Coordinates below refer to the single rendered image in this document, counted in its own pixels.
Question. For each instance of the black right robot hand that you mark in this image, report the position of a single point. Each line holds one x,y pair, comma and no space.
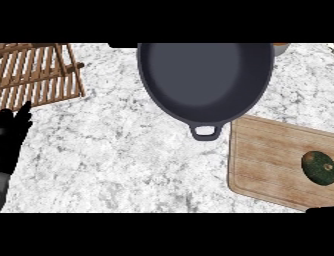
333,209

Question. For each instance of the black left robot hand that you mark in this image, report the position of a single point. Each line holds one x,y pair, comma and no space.
5,140

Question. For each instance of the dark green squash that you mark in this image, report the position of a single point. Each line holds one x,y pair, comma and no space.
319,168

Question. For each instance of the wooden cutting board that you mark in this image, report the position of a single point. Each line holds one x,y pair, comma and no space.
274,160

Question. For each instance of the dark grey oval pot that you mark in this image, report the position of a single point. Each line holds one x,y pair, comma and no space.
204,80

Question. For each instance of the wooden slatted rack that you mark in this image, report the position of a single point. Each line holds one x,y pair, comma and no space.
23,76

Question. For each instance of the grey container with orange rim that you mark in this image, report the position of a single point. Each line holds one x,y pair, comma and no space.
281,48

